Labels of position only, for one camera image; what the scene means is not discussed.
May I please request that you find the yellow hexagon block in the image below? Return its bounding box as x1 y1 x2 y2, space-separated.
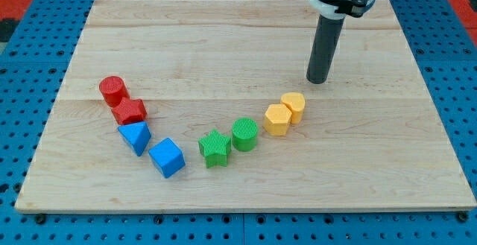
263 104 291 136

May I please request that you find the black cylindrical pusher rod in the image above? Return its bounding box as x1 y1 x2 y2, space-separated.
306 15 344 84

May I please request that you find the green star block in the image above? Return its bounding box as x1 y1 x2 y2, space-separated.
198 130 232 168

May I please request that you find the red star block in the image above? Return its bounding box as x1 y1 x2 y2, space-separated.
111 98 148 125

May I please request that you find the blue cube block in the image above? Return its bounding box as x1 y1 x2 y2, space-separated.
148 138 186 179

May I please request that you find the yellow heart block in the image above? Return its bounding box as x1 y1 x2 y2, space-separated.
280 92 306 124

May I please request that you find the red cylinder block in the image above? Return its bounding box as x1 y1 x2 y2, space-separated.
98 76 130 107

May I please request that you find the wooden board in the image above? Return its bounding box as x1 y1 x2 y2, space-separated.
15 0 476 214

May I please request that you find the green cylinder block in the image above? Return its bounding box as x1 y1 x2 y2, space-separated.
232 118 258 152

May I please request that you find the blue triangle block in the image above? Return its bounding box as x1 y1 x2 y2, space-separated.
118 121 151 156

